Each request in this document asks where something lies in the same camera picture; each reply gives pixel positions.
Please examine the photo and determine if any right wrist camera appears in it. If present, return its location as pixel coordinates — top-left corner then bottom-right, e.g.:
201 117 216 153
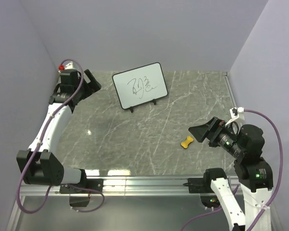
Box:
225 107 245 128

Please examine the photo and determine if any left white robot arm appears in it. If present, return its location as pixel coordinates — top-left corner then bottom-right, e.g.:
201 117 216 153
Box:
16 69 101 193

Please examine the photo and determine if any yellow bone-shaped eraser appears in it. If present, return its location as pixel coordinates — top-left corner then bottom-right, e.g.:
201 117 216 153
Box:
181 136 194 149

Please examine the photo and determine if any wire whiteboard stand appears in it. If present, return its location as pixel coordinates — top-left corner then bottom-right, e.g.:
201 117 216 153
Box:
128 99 157 113

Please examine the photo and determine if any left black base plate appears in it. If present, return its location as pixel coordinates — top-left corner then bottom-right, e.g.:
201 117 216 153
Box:
59 179 104 194

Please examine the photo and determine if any small white whiteboard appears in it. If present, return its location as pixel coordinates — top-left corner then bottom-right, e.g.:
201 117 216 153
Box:
112 62 169 110

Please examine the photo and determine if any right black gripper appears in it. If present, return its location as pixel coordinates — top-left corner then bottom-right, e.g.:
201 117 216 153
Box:
188 115 244 157

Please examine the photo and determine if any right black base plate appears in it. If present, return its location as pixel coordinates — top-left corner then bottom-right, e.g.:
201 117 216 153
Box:
183 178 213 194

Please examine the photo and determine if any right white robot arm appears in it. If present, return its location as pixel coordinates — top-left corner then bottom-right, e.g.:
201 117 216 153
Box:
188 117 273 231

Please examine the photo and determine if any aluminium mounting rail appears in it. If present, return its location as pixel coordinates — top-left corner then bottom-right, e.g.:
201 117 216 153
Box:
14 175 241 197

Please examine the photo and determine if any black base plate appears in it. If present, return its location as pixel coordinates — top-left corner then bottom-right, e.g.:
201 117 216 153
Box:
183 178 213 194
59 179 104 194

